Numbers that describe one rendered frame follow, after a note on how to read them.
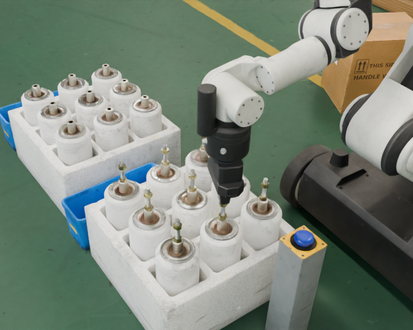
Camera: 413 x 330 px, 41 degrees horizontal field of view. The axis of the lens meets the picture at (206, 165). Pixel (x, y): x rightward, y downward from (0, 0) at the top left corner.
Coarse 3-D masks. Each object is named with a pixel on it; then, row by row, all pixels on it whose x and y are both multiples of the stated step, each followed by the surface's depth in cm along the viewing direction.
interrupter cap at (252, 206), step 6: (252, 198) 130; (246, 204) 128; (252, 204) 129; (270, 204) 129; (276, 204) 129; (246, 210) 127; (252, 210) 127; (270, 210) 127; (276, 210) 127; (252, 216) 125; (258, 216) 125; (264, 216) 126; (270, 216) 126
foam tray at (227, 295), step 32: (96, 224) 133; (288, 224) 134; (96, 256) 143; (128, 256) 124; (256, 256) 126; (128, 288) 129; (160, 288) 117; (192, 288) 118; (224, 288) 121; (256, 288) 130; (160, 320) 118; (192, 320) 120; (224, 320) 129
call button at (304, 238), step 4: (296, 232) 111; (300, 232) 111; (304, 232) 111; (308, 232) 111; (296, 236) 110; (300, 236) 110; (304, 236) 110; (308, 236) 110; (312, 236) 110; (296, 240) 109; (300, 240) 109; (304, 240) 109; (308, 240) 109; (312, 240) 109; (300, 244) 109; (304, 244) 109; (308, 244) 109
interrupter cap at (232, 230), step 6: (216, 216) 125; (210, 222) 123; (216, 222) 124; (228, 222) 124; (234, 222) 124; (210, 228) 122; (216, 228) 122; (228, 228) 123; (234, 228) 122; (210, 234) 120; (216, 234) 120; (222, 234) 121; (228, 234) 120; (234, 234) 120; (222, 240) 119
